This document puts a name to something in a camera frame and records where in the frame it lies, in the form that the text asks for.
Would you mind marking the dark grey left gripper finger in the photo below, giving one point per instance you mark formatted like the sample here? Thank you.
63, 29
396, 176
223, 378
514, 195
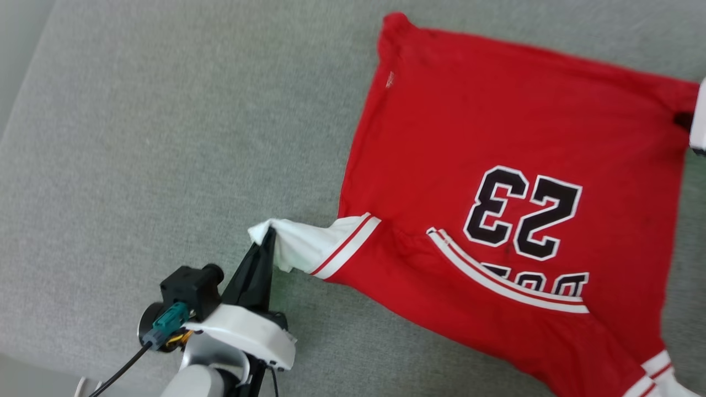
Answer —
242, 281
265, 275

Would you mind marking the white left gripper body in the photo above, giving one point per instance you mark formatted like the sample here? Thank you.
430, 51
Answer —
248, 328

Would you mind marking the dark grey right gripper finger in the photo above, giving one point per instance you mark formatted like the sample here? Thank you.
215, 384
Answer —
684, 120

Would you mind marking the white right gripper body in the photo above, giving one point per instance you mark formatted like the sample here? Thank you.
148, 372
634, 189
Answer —
699, 118

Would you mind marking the red basketball jersey number 23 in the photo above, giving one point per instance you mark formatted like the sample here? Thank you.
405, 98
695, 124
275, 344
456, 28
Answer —
469, 121

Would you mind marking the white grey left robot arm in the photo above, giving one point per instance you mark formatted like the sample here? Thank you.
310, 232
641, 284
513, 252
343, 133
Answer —
204, 375

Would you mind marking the grey fabric sofa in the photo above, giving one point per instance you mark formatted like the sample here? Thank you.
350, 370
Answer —
165, 138

